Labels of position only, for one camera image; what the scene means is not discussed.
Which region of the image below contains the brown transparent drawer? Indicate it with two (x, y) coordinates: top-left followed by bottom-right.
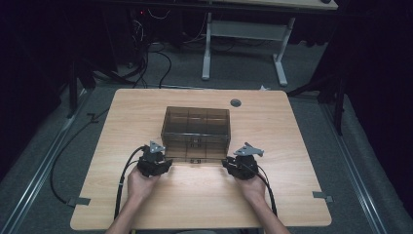
(168, 148), (229, 166)

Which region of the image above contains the tangle of dark cables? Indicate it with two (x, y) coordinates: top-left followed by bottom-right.
(128, 18), (173, 90)

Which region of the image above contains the person's left hand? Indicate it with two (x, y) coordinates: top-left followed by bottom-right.
(126, 166), (161, 205)

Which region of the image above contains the black floor cable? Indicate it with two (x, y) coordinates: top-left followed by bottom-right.
(49, 107), (110, 206)

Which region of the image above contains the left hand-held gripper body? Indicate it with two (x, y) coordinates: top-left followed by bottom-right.
(136, 139), (169, 178)

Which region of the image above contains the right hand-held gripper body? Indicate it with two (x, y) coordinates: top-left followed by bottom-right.
(231, 141), (265, 180)

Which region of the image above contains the black metal stand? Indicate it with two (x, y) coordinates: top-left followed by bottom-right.
(286, 71), (347, 137)
(65, 58), (97, 120)

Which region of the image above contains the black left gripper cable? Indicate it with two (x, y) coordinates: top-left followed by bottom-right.
(113, 145), (146, 220)

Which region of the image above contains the person's right hand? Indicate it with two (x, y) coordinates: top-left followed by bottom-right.
(237, 175), (268, 207)

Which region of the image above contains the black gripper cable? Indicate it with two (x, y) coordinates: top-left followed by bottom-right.
(255, 165), (279, 217)
(113, 145), (146, 220)

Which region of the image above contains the metal floor rail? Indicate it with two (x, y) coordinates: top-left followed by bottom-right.
(0, 87), (93, 234)
(319, 102), (388, 234)

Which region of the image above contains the brown transparent drawer organizer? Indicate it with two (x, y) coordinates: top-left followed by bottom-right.
(160, 105), (232, 155)

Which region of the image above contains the grey tape strip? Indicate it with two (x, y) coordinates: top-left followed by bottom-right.
(312, 191), (334, 204)
(66, 196), (92, 209)

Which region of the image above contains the white-legged desk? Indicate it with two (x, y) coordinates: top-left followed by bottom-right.
(201, 0), (339, 88)

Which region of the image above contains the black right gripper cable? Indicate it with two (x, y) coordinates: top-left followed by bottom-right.
(255, 165), (279, 217)

